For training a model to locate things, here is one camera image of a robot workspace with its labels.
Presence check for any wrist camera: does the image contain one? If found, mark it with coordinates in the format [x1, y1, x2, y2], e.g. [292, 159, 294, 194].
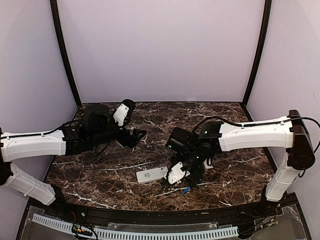
[113, 99, 136, 128]
[160, 161, 191, 187]

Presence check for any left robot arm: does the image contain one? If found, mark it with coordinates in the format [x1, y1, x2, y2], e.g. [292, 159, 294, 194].
[0, 99, 147, 218]

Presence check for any white air conditioner remote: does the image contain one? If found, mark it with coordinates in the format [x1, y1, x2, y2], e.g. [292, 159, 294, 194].
[136, 166, 168, 184]

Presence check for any black frame post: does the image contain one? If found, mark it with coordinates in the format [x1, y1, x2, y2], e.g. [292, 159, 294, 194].
[241, 0, 272, 108]
[49, 0, 82, 108]

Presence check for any right black frame post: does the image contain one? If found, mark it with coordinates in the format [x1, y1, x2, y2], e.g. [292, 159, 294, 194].
[241, 0, 272, 108]

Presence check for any white slotted cable duct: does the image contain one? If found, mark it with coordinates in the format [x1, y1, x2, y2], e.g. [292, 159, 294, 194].
[32, 213, 239, 240]

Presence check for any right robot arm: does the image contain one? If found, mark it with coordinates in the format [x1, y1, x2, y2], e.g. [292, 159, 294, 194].
[161, 109, 318, 217]

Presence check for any white battery cover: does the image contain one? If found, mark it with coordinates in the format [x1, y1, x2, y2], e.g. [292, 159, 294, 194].
[203, 160, 214, 170]

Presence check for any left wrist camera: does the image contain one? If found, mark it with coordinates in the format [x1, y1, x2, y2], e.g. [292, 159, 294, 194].
[113, 99, 136, 128]

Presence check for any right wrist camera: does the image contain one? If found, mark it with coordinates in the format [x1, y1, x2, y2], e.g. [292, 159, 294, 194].
[160, 161, 191, 187]

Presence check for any left black frame post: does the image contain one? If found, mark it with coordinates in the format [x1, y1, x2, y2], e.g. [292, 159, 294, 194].
[49, 0, 82, 108]

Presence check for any blue battery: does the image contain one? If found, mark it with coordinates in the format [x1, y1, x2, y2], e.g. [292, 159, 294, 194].
[182, 187, 191, 195]

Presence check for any black front rail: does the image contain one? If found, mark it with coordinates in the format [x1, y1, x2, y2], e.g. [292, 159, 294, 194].
[27, 194, 298, 227]

